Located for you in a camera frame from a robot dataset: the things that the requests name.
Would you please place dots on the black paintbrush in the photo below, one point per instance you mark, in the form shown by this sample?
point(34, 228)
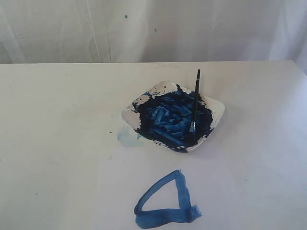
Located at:
point(196, 100)

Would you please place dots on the white backdrop cloth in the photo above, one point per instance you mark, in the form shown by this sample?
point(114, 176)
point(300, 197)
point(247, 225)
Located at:
point(81, 31)

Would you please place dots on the white paper sheet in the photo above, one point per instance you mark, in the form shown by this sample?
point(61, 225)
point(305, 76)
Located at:
point(250, 186)

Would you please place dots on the white plate with blue paint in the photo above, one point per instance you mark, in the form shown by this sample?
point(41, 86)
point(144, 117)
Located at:
point(166, 116)

